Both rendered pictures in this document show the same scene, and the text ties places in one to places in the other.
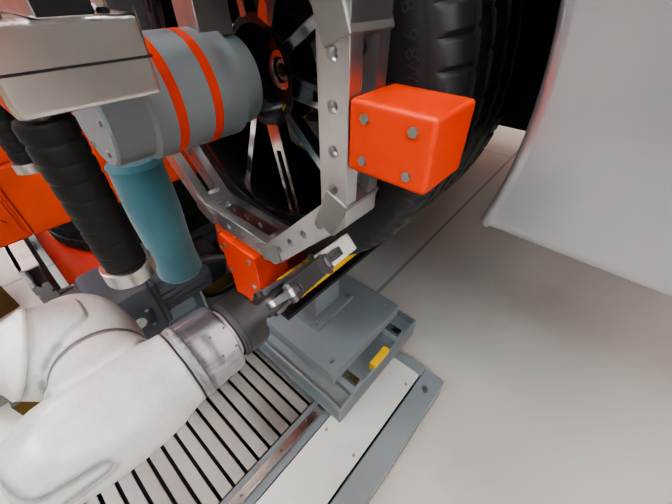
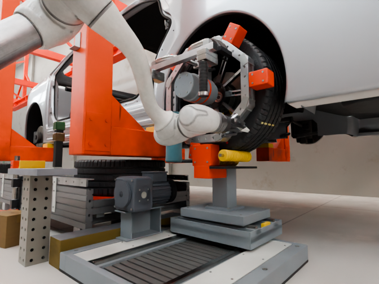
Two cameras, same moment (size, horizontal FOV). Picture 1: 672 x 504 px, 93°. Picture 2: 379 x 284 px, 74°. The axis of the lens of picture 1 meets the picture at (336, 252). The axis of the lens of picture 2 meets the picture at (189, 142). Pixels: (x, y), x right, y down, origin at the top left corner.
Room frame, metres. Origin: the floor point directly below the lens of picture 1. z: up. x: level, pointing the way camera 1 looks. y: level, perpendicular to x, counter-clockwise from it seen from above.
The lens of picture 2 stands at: (-0.80, 0.26, 0.46)
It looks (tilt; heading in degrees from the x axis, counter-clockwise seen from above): 6 degrees up; 0
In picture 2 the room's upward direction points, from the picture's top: straight up
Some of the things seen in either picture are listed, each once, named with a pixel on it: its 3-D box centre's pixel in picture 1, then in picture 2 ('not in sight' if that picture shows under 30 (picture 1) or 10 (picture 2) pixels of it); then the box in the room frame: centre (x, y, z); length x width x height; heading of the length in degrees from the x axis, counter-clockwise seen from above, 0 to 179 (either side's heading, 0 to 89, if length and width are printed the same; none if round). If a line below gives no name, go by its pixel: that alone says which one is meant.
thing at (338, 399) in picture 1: (317, 319); (225, 225); (0.64, 0.06, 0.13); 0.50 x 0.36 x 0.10; 49
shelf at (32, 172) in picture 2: not in sight; (40, 171); (0.45, 0.99, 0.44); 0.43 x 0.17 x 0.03; 49
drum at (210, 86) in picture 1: (170, 93); (196, 89); (0.46, 0.22, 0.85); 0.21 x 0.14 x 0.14; 139
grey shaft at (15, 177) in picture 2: not in sight; (16, 185); (1.32, 1.70, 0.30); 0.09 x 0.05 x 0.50; 49
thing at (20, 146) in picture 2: not in sight; (35, 146); (2.09, 2.03, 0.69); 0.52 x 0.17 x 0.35; 139
